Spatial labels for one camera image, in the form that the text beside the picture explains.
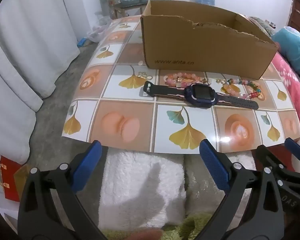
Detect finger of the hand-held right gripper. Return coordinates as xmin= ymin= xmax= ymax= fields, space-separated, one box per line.
xmin=255 ymin=145 xmax=294 ymax=188
xmin=284 ymin=138 xmax=300 ymax=174

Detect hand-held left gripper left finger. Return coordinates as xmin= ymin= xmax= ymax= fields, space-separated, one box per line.
xmin=17 ymin=140 xmax=105 ymax=240

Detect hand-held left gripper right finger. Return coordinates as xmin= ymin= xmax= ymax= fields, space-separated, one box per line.
xmin=196 ymin=139 xmax=285 ymax=240

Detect dark blue smart watch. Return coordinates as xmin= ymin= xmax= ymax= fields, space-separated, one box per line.
xmin=143 ymin=81 xmax=259 ymax=110

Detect brown cardboard box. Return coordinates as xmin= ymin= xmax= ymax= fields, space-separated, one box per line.
xmin=140 ymin=0 xmax=279 ymax=80

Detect beige plush cloth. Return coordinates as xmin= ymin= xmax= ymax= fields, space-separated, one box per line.
xmin=184 ymin=152 xmax=257 ymax=217

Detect white fluffy towel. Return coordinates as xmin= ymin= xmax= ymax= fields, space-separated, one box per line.
xmin=99 ymin=151 xmax=187 ymax=228

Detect pink flowered blanket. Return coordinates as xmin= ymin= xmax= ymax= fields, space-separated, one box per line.
xmin=271 ymin=52 xmax=300 ymax=139

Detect green shaggy rug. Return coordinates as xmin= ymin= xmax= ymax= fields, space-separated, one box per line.
xmin=100 ymin=212 xmax=215 ymax=240

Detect red gift bag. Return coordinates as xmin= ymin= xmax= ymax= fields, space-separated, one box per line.
xmin=0 ymin=155 xmax=33 ymax=203

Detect light blue pillow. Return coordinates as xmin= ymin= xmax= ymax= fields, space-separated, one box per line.
xmin=272 ymin=26 xmax=300 ymax=77

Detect clear plastic bag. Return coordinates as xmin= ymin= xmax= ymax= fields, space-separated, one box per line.
xmin=86 ymin=15 xmax=114 ymax=43

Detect grey knitted cloth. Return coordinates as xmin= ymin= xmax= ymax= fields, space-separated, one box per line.
xmin=247 ymin=16 xmax=276 ymax=35

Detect white curtain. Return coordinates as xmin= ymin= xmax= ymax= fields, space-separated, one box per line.
xmin=0 ymin=0 xmax=100 ymax=165

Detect multicolour bead bracelet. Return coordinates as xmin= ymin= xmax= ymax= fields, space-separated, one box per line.
xmin=221 ymin=78 xmax=263 ymax=100

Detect pink bead bracelet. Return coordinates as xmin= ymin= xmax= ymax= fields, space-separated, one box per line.
xmin=165 ymin=72 xmax=203 ymax=87

